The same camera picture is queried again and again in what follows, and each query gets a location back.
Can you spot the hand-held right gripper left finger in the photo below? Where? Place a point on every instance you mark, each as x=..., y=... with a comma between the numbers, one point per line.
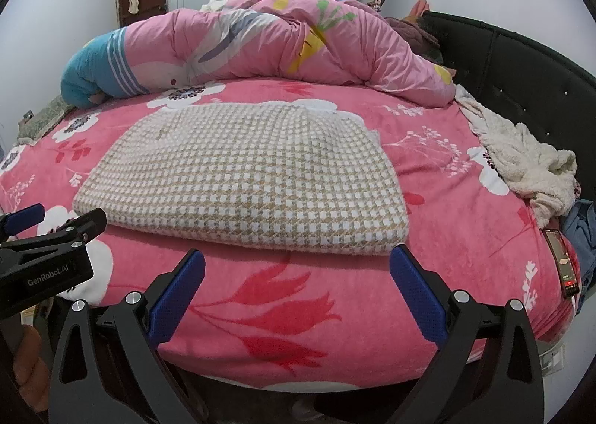
x=179, y=293

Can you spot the dark floral cloth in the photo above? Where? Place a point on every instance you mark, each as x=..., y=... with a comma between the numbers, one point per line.
x=377, y=2

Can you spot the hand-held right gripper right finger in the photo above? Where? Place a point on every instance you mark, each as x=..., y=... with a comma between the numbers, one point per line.
x=414, y=293

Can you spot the black smartphone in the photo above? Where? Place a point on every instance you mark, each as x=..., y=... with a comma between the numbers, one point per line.
x=562, y=261

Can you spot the purple cloth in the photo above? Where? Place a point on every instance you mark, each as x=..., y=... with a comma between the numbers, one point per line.
x=412, y=31

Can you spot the green patterned mat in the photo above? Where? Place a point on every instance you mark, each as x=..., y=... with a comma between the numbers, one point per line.
x=44, y=119

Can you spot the pink floral bed sheet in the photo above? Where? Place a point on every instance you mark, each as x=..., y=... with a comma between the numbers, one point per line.
x=302, y=312

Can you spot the beige checked knit coat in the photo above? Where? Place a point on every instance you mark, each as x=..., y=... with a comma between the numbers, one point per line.
x=242, y=182

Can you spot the white fleece blanket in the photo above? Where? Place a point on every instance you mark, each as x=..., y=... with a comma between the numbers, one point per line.
x=521, y=149

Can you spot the person's left hand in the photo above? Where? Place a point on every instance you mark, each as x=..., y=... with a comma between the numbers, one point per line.
x=31, y=359

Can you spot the blue cloth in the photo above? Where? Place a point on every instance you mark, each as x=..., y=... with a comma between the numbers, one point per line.
x=582, y=228

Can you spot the pink printed quilt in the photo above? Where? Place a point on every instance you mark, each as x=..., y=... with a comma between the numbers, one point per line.
x=260, y=47

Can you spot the cream cloth on door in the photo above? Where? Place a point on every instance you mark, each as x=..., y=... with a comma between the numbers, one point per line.
x=133, y=0

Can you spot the orange cloth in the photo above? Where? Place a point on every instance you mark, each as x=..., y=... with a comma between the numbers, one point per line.
x=420, y=7

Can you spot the white power socket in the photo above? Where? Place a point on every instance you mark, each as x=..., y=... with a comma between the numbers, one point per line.
x=553, y=359

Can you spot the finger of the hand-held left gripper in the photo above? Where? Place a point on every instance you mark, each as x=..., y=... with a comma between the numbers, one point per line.
x=79, y=225
x=23, y=217

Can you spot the dark padded headboard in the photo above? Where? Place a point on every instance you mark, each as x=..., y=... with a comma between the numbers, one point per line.
x=526, y=70

